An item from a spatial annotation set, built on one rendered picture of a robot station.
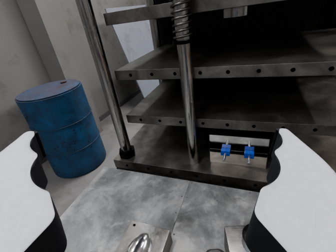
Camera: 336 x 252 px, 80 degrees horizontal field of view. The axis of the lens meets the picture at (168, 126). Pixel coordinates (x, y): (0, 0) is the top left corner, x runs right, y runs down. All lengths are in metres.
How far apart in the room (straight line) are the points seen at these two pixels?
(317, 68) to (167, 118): 0.64
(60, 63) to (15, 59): 0.45
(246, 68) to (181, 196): 0.60
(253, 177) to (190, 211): 0.35
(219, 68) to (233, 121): 0.26
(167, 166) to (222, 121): 0.38
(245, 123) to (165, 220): 0.54
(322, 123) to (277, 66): 0.31
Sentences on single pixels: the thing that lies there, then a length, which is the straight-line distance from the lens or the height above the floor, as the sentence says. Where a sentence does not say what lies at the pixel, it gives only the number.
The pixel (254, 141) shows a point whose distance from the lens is 1.02.
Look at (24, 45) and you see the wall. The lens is 3.01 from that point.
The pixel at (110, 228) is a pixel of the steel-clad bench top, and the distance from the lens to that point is 0.93.
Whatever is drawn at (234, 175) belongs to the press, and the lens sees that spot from 1.05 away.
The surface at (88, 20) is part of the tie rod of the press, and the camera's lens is 1.01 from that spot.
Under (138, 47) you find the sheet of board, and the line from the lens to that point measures 3.81.
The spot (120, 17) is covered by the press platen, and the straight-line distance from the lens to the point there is 1.03.
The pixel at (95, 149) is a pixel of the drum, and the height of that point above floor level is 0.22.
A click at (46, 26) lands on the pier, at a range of 2.85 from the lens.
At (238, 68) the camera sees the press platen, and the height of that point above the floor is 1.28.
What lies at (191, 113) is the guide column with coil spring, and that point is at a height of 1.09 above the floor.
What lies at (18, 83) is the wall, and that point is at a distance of 2.92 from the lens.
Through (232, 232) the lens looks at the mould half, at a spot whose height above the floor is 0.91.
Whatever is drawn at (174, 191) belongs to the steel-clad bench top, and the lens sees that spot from 0.97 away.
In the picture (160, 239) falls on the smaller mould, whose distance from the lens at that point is 0.76.
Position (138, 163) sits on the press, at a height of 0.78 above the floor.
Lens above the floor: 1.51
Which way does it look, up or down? 30 degrees down
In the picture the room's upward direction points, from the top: 9 degrees counter-clockwise
